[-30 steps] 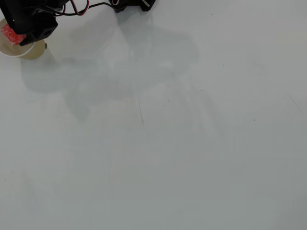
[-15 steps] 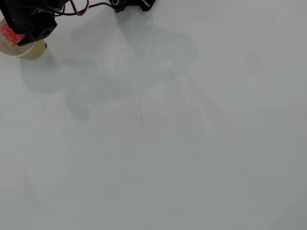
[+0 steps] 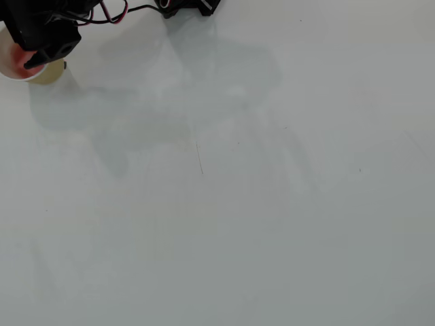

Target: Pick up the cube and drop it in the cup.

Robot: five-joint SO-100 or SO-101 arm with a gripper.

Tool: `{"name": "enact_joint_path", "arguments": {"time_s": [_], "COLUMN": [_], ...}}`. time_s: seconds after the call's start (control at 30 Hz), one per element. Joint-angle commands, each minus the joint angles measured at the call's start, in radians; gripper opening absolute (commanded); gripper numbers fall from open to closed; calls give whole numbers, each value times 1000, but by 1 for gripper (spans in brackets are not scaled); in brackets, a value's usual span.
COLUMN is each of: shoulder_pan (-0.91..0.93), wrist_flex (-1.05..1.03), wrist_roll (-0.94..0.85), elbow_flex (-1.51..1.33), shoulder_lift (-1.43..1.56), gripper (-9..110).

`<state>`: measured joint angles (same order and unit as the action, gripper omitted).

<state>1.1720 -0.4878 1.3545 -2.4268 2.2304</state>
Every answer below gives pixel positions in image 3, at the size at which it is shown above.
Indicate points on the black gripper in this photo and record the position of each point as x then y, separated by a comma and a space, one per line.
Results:
54, 50

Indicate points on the red speckled cube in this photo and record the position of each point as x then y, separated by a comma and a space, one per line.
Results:
18, 57

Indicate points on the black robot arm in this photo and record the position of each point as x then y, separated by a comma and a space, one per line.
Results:
204, 8

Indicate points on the white paper cup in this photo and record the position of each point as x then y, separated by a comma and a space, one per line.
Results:
51, 73

